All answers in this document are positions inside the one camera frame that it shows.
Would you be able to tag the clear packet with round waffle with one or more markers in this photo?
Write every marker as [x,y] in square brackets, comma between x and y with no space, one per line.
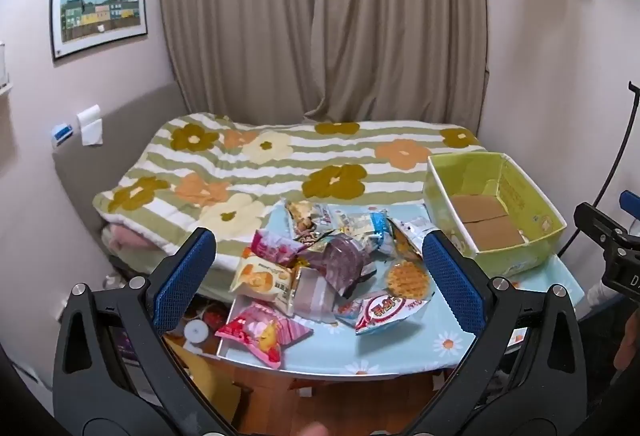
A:
[406,280]

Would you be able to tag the clear packet of pink cake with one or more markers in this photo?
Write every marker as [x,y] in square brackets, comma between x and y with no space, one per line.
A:
[312,298]

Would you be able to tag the grey headboard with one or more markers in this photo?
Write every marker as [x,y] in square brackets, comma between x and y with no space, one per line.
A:
[100,150]

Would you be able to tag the blue and white wall fixture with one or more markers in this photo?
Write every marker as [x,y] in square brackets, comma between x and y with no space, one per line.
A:
[63,134]

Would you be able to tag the yellow-green cardboard box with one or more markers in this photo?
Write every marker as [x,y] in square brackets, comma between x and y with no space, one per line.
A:
[492,216]

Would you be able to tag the white round disc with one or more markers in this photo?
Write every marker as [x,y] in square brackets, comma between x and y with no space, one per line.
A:
[196,332]

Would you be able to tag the yellow object under table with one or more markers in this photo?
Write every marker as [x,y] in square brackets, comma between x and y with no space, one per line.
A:
[200,381]

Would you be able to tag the cream and blue snack packet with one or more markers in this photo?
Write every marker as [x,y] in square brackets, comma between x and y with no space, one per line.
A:
[355,222]

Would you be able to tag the silver snack packet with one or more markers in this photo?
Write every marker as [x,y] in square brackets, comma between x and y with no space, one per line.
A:
[417,231]

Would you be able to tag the beige curtain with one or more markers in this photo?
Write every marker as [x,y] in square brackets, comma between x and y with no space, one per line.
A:
[325,15]

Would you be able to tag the green striped floral blanket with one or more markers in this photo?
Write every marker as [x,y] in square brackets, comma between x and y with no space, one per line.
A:
[280,165]

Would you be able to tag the small pink snack packet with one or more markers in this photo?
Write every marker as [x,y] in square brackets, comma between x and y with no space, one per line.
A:
[272,247]

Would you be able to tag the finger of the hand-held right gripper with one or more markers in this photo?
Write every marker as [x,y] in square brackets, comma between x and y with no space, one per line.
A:
[631,205]
[597,218]

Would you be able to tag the yellow bread snack packet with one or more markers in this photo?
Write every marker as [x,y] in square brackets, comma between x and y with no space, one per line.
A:
[257,278]

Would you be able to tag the blue and white snack packet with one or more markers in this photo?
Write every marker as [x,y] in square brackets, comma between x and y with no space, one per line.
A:
[384,228]

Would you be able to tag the purple snack packet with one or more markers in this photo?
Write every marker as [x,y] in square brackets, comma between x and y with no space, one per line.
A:
[340,261]

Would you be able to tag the large pink snack packet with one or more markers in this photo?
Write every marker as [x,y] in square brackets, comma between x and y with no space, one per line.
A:
[260,328]

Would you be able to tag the white wall shelf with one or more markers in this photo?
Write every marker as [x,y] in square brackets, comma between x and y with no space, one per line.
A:
[3,65]

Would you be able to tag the person's right hand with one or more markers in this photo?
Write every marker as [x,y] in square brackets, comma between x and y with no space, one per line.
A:
[627,338]

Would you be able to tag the framed picture of houses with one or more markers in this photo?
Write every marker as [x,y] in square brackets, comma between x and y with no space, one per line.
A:
[99,9]

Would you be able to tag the light green bedding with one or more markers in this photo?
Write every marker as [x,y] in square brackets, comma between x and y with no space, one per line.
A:
[145,263]

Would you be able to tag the pink cloth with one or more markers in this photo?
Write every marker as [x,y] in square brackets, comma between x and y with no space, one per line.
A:
[125,238]

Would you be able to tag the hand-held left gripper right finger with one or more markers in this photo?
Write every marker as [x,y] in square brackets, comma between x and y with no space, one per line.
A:
[452,276]

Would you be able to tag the brown cracker snack packet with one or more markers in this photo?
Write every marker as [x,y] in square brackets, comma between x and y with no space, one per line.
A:
[305,221]

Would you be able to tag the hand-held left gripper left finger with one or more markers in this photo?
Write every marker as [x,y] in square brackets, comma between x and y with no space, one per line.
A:
[185,276]

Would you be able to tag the red and white waffle packet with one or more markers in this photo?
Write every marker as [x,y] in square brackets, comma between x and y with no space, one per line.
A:
[387,313]

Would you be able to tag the small light blue snack packet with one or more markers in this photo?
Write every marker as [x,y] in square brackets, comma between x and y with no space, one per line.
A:
[349,310]

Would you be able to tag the white paper on wall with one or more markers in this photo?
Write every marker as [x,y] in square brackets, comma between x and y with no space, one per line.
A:
[91,125]

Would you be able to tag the blue daisy tablecloth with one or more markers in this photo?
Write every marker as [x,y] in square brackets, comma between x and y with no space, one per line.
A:
[380,351]

